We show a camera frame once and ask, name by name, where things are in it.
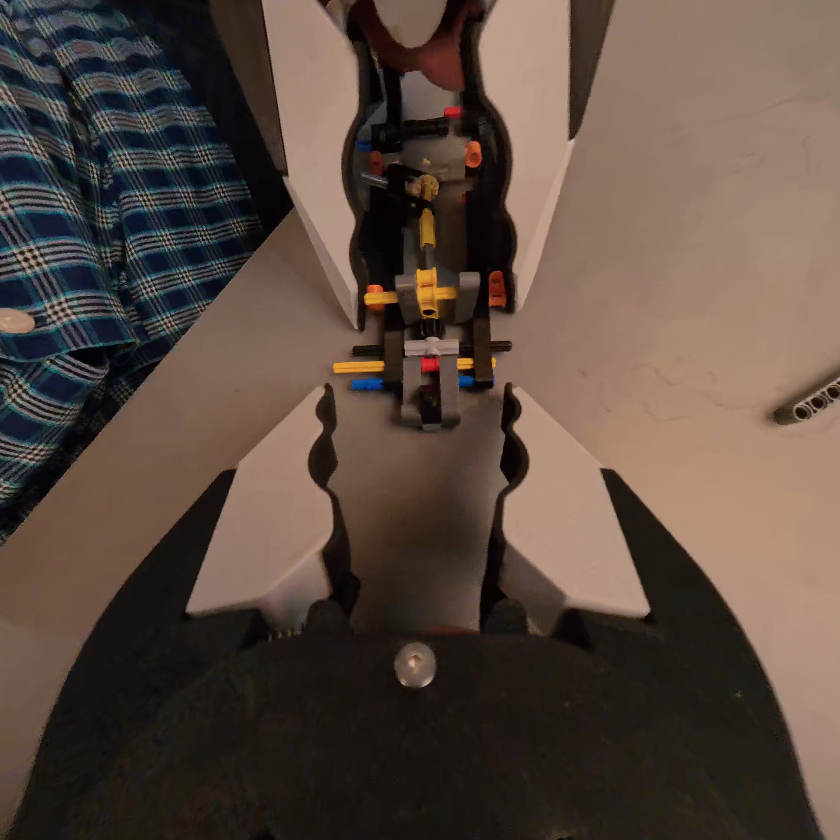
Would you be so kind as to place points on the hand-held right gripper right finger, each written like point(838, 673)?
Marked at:
point(564, 525)

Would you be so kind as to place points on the blue plaid shirt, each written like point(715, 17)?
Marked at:
point(98, 229)

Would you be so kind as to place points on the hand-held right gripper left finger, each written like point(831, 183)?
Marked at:
point(275, 525)

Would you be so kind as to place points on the person's left hand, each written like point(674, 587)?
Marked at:
point(446, 62)

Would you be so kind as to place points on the grey lego beam with holes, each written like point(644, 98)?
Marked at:
point(810, 403)

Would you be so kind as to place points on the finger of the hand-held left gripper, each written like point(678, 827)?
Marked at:
point(538, 118)
point(308, 131)

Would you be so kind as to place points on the multicoloured lego chassis assembly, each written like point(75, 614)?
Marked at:
point(426, 289)

